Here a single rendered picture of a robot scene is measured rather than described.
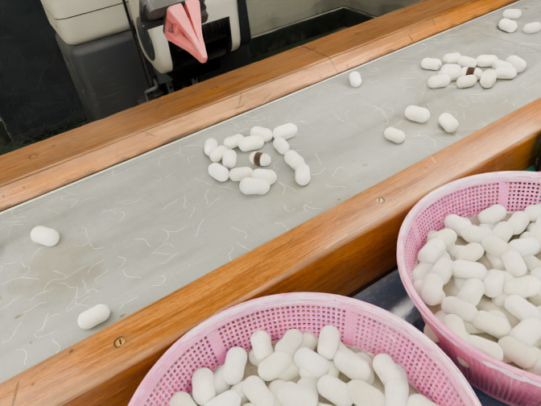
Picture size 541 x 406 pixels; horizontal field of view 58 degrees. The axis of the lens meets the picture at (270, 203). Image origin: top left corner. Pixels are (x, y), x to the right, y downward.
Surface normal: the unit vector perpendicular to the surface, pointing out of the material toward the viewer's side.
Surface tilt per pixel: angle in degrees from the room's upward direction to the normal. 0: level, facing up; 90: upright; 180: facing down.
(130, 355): 0
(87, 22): 90
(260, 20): 89
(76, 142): 0
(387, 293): 0
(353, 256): 90
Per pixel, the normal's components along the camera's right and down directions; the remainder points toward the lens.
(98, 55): 0.51, 0.49
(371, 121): -0.12, -0.77
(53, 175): 0.30, -0.21
